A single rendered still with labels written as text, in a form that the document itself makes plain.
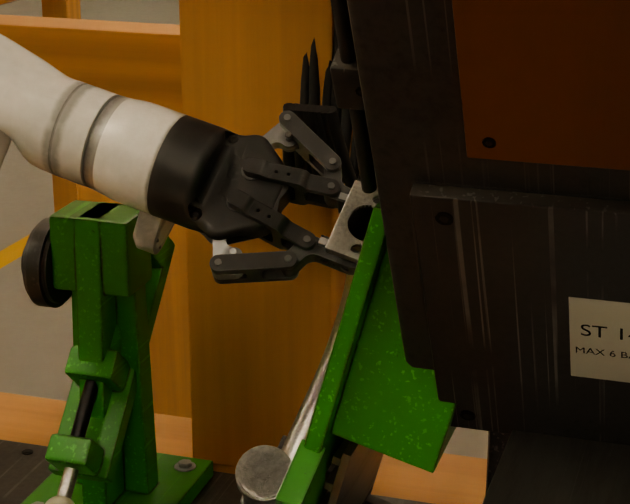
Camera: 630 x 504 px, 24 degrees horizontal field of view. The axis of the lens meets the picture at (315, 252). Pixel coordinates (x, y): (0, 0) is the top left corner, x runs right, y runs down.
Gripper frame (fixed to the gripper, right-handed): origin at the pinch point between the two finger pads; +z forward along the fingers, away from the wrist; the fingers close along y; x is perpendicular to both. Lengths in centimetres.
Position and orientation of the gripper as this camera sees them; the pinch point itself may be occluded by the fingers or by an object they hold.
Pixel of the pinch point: (355, 232)
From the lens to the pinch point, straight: 100.4
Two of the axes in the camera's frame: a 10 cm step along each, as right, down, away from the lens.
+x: 0.5, 3.9, 9.2
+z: 9.2, 3.4, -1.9
